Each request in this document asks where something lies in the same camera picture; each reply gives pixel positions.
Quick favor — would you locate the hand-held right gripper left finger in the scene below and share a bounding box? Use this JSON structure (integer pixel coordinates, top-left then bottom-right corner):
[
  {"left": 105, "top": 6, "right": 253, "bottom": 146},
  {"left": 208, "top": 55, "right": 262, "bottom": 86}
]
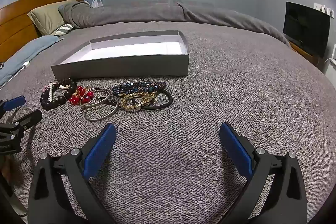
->
[{"left": 28, "top": 123, "right": 117, "bottom": 224}]

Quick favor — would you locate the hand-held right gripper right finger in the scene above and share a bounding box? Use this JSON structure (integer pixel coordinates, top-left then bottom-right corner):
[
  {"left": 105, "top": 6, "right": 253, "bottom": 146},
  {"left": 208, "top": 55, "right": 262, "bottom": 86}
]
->
[{"left": 219, "top": 122, "right": 307, "bottom": 224}]

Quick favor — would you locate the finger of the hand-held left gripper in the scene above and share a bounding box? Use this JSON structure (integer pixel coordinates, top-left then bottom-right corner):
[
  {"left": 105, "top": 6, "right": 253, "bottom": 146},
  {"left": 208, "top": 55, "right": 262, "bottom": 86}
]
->
[
  {"left": 0, "top": 95, "right": 26, "bottom": 116},
  {"left": 0, "top": 109, "right": 43, "bottom": 140}
]

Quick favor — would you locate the white pearl bracelet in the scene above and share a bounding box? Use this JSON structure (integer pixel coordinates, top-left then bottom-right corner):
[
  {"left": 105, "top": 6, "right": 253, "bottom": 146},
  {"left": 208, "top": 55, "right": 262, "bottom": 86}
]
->
[{"left": 47, "top": 83, "right": 55, "bottom": 103}]

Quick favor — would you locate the black bead bracelet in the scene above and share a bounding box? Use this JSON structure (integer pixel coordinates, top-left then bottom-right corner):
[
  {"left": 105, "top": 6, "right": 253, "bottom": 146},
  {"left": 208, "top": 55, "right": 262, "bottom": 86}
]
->
[{"left": 40, "top": 78, "right": 78, "bottom": 111}]

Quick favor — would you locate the gold bead bracelet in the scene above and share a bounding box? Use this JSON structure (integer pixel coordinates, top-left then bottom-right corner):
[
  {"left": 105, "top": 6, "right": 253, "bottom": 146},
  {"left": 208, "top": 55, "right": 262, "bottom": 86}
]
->
[{"left": 119, "top": 92, "right": 156, "bottom": 112}]

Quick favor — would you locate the blue beaded bracelet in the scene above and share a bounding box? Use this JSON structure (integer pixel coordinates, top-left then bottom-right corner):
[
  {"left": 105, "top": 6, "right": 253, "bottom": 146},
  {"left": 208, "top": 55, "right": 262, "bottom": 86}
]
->
[{"left": 112, "top": 82, "right": 158, "bottom": 96}]

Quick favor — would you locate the black cord bracelet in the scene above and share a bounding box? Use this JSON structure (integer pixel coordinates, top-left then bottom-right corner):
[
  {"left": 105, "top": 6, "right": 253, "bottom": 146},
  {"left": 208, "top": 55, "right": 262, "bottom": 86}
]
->
[{"left": 141, "top": 90, "right": 173, "bottom": 111}]

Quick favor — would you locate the grey cardboard box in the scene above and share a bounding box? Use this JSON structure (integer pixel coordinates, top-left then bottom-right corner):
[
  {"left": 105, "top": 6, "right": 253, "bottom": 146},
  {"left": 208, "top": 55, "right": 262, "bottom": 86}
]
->
[{"left": 51, "top": 30, "right": 190, "bottom": 81}]

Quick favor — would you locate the silver bangle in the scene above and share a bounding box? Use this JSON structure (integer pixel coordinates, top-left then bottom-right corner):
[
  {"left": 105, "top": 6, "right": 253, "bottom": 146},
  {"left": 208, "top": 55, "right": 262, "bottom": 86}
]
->
[
  {"left": 83, "top": 97, "right": 119, "bottom": 122},
  {"left": 80, "top": 88, "right": 112, "bottom": 109}
]

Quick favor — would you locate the blue blanket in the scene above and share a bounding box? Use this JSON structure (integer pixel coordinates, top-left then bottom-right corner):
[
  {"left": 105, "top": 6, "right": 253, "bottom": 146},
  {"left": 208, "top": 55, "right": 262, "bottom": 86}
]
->
[{"left": 0, "top": 35, "right": 64, "bottom": 88}]

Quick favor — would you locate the grey knitted bed cover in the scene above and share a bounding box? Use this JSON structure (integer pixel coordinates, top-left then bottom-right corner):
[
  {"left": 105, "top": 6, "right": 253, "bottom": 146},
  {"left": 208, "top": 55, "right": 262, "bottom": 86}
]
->
[{"left": 0, "top": 26, "right": 336, "bottom": 224}]

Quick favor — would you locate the wooden headboard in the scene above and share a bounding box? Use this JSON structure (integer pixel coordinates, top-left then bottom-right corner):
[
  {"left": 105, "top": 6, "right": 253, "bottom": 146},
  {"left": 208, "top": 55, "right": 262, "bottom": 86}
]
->
[{"left": 0, "top": 0, "right": 85, "bottom": 62}]

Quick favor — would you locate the striped pillow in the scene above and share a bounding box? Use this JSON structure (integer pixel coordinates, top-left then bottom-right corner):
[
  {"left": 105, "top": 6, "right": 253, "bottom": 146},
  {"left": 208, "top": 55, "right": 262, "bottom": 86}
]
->
[{"left": 51, "top": 24, "right": 75, "bottom": 37}]

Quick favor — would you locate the olive pillow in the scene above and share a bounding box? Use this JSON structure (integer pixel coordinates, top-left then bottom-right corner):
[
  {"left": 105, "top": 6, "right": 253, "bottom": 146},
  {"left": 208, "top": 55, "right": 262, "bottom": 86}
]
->
[{"left": 28, "top": 0, "right": 79, "bottom": 36}]

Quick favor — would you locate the wooden television stand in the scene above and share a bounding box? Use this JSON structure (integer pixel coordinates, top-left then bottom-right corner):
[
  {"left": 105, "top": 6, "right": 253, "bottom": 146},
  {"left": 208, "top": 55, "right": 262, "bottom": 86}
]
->
[{"left": 288, "top": 40, "right": 320, "bottom": 67}]

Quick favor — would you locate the black television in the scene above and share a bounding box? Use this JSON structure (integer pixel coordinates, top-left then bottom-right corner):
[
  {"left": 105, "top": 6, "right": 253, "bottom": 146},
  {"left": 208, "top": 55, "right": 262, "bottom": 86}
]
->
[{"left": 283, "top": 1, "right": 331, "bottom": 58}]

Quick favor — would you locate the grey duvet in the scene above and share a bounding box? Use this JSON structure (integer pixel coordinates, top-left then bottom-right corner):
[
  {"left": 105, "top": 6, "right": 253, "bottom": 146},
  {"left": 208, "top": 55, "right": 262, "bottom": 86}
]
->
[{"left": 58, "top": 1, "right": 291, "bottom": 46}]

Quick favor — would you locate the white wall hook rack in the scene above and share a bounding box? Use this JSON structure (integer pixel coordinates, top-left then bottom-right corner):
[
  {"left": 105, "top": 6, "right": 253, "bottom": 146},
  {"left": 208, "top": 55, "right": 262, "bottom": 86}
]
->
[{"left": 313, "top": 3, "right": 334, "bottom": 16}]

